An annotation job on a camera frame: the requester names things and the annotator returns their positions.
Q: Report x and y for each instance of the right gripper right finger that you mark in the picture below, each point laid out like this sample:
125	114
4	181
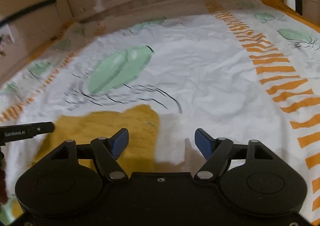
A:
219	153

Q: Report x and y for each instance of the mustard yellow small garment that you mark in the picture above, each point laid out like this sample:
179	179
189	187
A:
141	121

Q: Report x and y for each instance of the yellow bed sheet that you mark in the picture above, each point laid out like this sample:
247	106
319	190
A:
280	6

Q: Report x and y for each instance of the white leaf-print bed cover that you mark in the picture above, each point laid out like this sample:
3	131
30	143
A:
237	69

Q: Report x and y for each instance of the beige drawer cabinet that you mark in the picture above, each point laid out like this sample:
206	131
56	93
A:
25	26

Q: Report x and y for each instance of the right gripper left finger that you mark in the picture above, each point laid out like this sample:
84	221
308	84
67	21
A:
96	160

